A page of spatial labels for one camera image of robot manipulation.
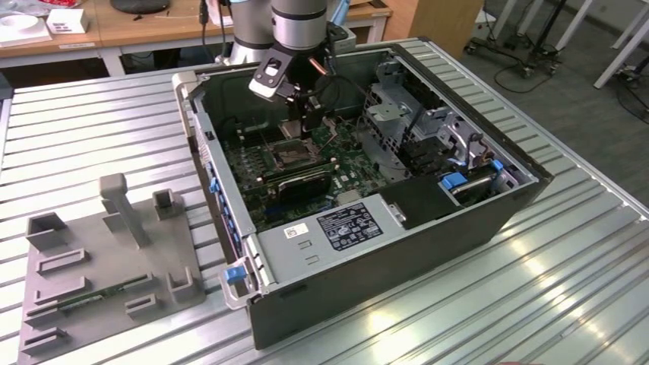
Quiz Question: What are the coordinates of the white table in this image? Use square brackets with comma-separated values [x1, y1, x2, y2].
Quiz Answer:
[591, 0, 649, 90]

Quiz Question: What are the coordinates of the dark round object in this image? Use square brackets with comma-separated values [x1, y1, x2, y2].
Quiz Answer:
[107, 0, 171, 13]

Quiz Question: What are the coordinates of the black graphics card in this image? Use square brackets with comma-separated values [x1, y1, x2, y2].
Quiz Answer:
[262, 167, 335, 208]

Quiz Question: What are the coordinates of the grey power supply unit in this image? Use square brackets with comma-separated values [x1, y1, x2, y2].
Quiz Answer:
[251, 192, 408, 286]

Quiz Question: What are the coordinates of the silver drive cage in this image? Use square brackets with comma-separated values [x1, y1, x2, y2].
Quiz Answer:
[362, 56, 459, 172]

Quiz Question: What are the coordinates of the large blue plastic latch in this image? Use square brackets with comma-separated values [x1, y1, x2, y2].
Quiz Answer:
[438, 171, 467, 191]

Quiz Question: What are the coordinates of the grey parts rack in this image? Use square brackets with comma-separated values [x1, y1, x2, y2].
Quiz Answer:
[17, 173, 207, 362]

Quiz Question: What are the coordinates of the blue case handle tab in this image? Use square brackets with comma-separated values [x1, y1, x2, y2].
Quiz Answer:
[222, 265, 247, 285]

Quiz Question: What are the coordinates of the black plastic air shroud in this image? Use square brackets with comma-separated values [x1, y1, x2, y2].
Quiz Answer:
[378, 176, 463, 230]

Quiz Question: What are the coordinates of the black and grey PC case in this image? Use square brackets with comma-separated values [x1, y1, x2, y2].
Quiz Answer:
[170, 40, 554, 351]

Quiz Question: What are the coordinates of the wooden cabinet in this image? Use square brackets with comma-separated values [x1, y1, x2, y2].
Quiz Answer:
[407, 0, 484, 60]

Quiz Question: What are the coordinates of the wooden desk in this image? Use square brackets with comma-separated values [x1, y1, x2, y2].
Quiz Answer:
[0, 0, 394, 77]

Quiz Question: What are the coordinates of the white square dish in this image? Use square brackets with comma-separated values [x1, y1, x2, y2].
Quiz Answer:
[0, 13, 51, 49]

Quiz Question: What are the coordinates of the green motherboard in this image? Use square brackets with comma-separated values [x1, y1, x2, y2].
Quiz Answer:
[222, 117, 391, 229]

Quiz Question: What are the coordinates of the small white box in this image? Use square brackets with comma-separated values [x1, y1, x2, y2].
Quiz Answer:
[43, 8, 90, 35]

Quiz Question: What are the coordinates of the CPU socket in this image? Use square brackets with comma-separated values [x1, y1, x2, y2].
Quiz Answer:
[270, 139, 326, 170]

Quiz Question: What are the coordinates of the black and white wrist camera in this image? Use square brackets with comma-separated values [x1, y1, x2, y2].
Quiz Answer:
[246, 47, 294, 100]

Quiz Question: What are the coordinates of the silver topped CPU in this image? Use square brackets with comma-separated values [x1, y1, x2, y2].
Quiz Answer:
[279, 120, 307, 141]

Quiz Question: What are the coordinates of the green RAM stick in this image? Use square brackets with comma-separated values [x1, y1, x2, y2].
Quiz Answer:
[54, 276, 153, 311]

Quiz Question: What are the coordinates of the black wheeled stand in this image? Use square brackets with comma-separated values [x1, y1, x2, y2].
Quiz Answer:
[463, 0, 563, 79]

